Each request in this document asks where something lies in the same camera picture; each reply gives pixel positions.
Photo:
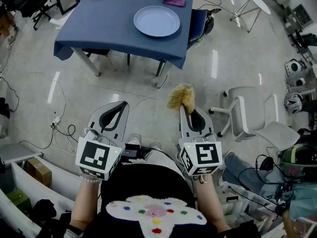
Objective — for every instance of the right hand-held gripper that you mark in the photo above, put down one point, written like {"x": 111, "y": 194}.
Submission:
{"x": 206, "y": 155}

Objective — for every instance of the person's right forearm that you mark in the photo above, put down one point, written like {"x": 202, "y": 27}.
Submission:
{"x": 210, "y": 202}

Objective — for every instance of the white round headset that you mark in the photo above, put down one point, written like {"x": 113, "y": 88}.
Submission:
{"x": 293, "y": 67}

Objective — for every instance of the black round device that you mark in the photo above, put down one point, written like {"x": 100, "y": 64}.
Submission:
{"x": 210, "y": 21}

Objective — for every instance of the big light blue plate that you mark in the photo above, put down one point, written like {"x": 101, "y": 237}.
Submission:
{"x": 156, "y": 21}

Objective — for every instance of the tan fluffy sponge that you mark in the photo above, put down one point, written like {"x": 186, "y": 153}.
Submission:
{"x": 180, "y": 97}

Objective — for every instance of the person's left forearm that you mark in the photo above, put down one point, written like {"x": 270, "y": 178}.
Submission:
{"x": 85, "y": 202}

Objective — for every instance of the white round side table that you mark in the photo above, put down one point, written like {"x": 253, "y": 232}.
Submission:
{"x": 258, "y": 1}

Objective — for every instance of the table with blue tablecloth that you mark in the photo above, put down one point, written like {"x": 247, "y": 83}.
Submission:
{"x": 104, "y": 26}

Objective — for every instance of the white office chair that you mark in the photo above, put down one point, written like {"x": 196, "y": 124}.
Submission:
{"x": 250, "y": 115}

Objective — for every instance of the white power strip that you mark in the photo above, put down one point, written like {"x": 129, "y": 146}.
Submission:
{"x": 56, "y": 122}

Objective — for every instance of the dark helmet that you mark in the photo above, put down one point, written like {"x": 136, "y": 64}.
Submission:
{"x": 297, "y": 160}

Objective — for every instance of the black top with flower patch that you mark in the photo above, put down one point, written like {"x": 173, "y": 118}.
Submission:
{"x": 143, "y": 182}

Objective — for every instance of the black office chair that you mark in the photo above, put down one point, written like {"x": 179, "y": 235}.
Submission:
{"x": 39, "y": 2}

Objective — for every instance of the black screen device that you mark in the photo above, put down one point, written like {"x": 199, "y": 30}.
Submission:
{"x": 132, "y": 151}

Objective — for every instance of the person's legs in light trousers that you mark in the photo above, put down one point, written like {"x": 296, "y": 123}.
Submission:
{"x": 161, "y": 157}

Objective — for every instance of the brown cardboard box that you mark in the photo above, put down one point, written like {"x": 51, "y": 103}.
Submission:
{"x": 39, "y": 171}

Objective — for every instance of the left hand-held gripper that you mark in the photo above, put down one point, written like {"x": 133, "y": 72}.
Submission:
{"x": 94, "y": 155}

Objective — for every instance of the green box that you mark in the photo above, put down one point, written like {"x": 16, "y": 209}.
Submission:
{"x": 18, "y": 201}

